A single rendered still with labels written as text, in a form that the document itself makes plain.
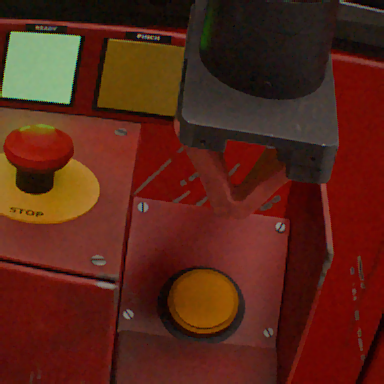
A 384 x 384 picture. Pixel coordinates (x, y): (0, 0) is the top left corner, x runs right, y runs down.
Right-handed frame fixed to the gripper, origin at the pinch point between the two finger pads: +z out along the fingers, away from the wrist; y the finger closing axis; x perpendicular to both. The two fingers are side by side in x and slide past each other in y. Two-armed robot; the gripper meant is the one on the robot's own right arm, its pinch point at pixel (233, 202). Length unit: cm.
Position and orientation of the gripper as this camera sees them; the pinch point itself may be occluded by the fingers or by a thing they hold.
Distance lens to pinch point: 55.3
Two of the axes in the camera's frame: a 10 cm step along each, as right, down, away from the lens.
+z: -1.3, 6.9, 7.1
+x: -9.9, -1.4, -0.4
